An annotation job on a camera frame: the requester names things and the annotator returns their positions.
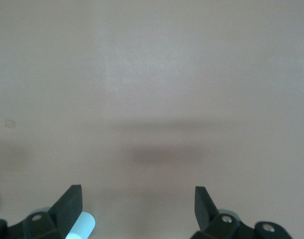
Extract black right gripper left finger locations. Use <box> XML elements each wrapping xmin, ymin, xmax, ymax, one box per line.
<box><xmin>0</xmin><ymin>184</ymin><xmax>83</xmax><ymax>239</ymax></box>

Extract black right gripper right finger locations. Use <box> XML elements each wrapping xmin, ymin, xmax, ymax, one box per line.
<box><xmin>190</xmin><ymin>186</ymin><xmax>292</xmax><ymax>239</ymax></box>

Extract light blue plastic cup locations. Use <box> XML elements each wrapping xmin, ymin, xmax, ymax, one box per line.
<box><xmin>66</xmin><ymin>211</ymin><xmax>96</xmax><ymax>239</ymax></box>

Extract brown table cover sheet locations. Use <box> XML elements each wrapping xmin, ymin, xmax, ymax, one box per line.
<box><xmin>0</xmin><ymin>0</ymin><xmax>304</xmax><ymax>239</ymax></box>

